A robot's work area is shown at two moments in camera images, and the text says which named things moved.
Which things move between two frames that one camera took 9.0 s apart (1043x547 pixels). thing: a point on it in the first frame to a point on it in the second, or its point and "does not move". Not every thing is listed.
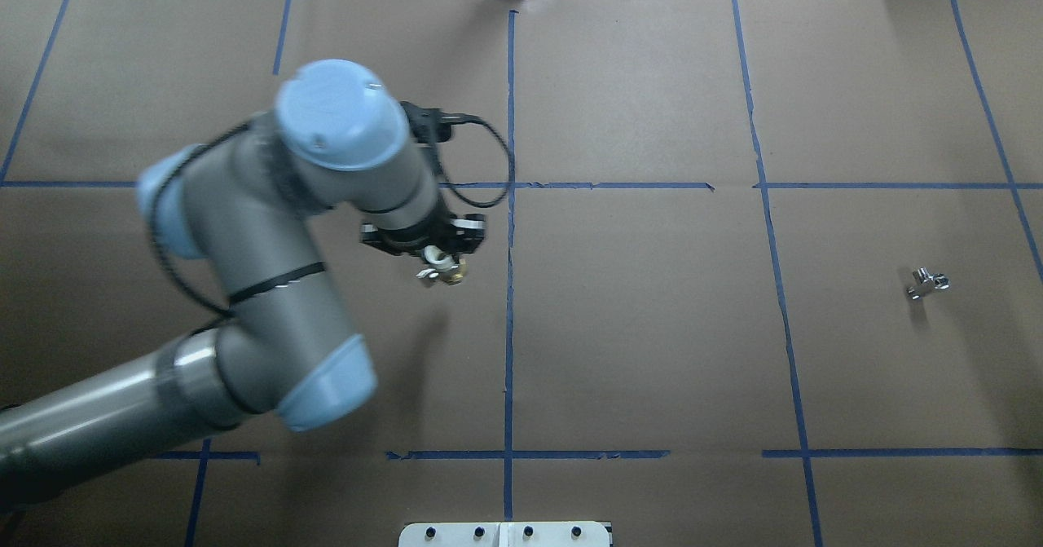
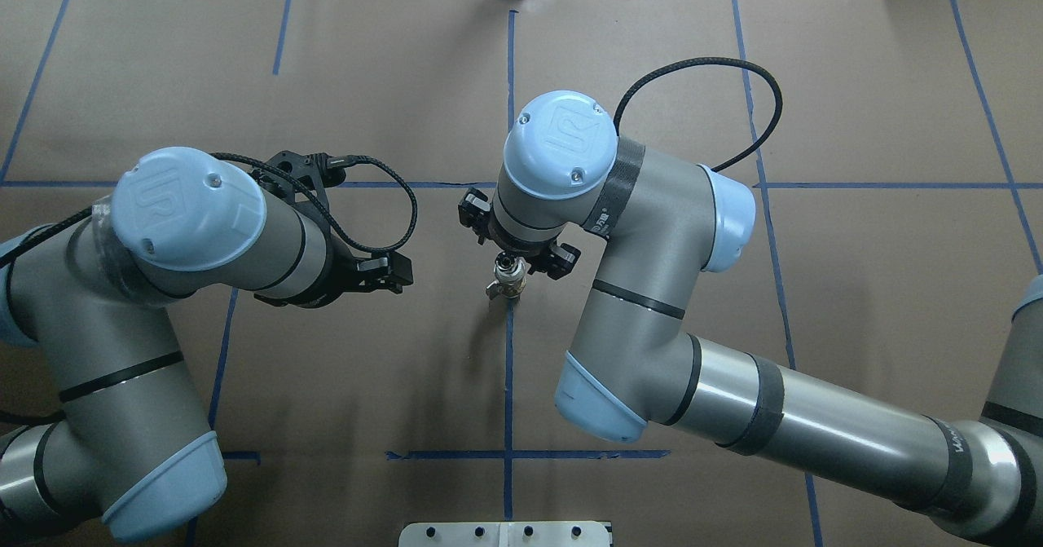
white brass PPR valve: (443, 265) to (495, 288)
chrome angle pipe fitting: (921, 277) to (508, 268)
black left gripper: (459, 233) to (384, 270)
